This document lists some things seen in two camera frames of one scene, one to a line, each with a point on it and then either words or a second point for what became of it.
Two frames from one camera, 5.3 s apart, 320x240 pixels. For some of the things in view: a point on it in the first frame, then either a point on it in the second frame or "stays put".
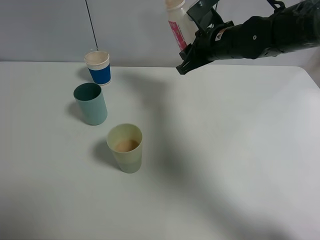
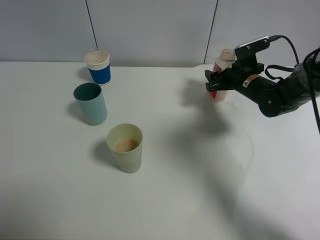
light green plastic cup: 125,141 stays put
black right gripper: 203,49 to 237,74
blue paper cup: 98,64 stays put
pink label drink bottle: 183,28 to 224,62
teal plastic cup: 91,102 stays put
